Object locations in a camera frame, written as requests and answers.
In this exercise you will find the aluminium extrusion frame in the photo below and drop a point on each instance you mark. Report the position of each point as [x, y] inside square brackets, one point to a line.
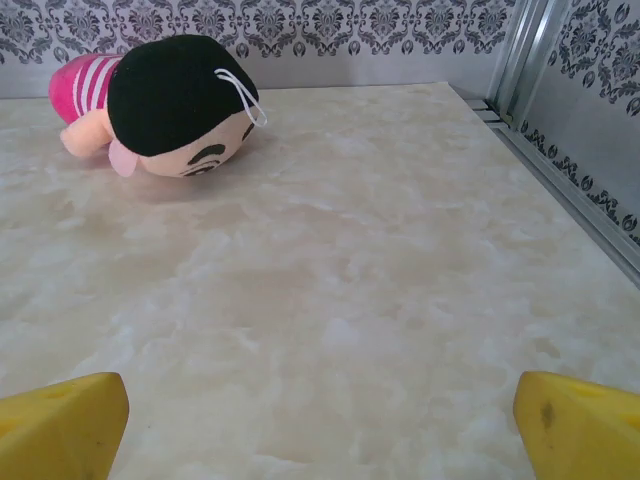
[520, 50]

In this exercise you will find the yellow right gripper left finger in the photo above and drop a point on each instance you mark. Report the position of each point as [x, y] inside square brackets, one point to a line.
[55, 435]

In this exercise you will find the plush doll with black hair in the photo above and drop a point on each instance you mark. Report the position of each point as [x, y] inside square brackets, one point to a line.
[170, 95]

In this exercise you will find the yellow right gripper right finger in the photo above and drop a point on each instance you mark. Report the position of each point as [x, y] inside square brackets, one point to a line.
[590, 440]

